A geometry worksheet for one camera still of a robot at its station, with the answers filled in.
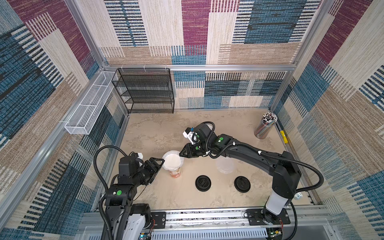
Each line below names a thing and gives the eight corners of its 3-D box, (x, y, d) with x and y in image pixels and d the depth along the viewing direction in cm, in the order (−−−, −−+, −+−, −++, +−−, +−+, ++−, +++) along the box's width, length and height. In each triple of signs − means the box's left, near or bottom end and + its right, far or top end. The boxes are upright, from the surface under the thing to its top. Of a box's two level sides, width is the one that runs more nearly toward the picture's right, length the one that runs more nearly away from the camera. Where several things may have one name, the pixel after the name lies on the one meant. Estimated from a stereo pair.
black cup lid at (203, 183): (195, 191, 84) (195, 190, 82) (195, 176, 89) (195, 175, 88) (211, 191, 84) (211, 190, 82) (210, 176, 89) (210, 175, 88)
